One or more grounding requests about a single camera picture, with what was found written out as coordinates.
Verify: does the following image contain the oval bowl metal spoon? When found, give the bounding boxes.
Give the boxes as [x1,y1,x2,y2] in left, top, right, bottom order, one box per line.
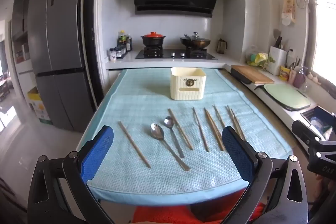
[150,123,191,172]

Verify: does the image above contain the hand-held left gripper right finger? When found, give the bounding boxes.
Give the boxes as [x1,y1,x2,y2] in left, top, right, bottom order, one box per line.
[222,126,309,224]

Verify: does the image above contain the wooden cutting board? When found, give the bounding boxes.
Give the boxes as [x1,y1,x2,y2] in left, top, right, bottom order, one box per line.
[231,64,275,84]

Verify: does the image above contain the round bowl metal spoon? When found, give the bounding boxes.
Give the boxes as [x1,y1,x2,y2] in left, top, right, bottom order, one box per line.
[164,116,185,159]

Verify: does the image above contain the yellow green cleaning cloths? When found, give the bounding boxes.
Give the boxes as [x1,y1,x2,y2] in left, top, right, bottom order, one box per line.
[245,45,277,67]

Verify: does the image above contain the white knife block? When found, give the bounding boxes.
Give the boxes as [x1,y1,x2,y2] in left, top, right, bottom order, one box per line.
[267,29,287,76]

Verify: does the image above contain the cream ribbed utensil holder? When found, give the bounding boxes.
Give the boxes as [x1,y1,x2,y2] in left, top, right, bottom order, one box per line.
[170,67,207,101]

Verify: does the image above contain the window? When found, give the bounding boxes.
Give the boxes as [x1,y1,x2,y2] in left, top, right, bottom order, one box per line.
[304,0,336,83]

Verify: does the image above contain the light blue woven table cloth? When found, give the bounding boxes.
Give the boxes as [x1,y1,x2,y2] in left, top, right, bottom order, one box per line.
[86,68,294,200]

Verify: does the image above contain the purple cup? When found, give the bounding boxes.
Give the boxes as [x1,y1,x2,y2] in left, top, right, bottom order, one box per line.
[293,66,306,89]

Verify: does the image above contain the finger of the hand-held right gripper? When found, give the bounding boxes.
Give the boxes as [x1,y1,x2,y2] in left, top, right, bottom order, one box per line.
[291,120,327,153]

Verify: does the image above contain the dark kitchen sink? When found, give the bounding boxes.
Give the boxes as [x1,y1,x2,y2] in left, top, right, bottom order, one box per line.
[300,105,336,141]

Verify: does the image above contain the wall shelf unit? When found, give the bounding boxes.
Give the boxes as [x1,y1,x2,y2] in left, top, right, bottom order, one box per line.
[10,0,32,67]

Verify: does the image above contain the wok with glass lid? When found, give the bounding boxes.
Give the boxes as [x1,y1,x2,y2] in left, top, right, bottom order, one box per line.
[180,32,211,49]

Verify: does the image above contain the yellow hanging towel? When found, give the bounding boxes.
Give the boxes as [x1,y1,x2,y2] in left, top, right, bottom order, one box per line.
[281,0,297,25]

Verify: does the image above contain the black gas stove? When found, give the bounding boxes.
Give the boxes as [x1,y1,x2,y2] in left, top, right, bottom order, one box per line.
[135,48,218,61]

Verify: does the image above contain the yellow snack packet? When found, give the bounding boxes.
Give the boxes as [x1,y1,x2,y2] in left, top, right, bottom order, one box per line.
[279,66,291,81]

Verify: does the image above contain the grey refrigerator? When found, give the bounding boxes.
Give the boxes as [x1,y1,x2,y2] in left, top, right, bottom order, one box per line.
[27,0,95,133]

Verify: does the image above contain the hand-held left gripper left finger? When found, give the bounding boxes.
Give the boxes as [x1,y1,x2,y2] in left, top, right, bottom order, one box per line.
[28,125,116,224]

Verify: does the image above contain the yellow cardboard box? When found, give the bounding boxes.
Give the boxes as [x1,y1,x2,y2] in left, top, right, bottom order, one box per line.
[27,87,53,125]

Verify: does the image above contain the dark glass press jug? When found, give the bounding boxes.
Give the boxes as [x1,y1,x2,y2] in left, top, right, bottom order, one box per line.
[217,37,228,55]

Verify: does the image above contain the black flat tray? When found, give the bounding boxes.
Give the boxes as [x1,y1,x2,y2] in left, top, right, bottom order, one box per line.
[229,68,254,85]

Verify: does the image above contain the light green cutting board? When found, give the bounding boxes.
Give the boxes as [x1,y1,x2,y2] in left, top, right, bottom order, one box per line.
[264,83,312,110]

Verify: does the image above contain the black pot with red lid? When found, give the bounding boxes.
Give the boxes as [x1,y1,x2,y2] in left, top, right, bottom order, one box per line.
[140,31,165,47]

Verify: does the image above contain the person's red clothing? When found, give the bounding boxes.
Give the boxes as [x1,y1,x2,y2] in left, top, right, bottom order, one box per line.
[132,201,263,224]

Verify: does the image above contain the black rimmed pan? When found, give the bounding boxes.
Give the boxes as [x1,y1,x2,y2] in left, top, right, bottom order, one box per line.
[254,83,314,112]

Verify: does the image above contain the hanging wire strainer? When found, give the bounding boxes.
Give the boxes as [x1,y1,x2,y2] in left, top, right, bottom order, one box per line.
[295,0,312,13]

